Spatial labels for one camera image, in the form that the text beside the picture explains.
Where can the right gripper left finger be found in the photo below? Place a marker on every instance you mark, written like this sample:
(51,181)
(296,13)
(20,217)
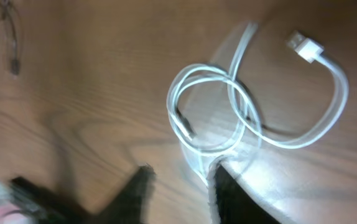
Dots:
(130,205)

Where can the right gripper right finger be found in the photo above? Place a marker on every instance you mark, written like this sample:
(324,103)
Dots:
(232,205)

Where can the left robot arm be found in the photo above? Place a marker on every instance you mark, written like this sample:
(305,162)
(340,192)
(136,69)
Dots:
(21,201)

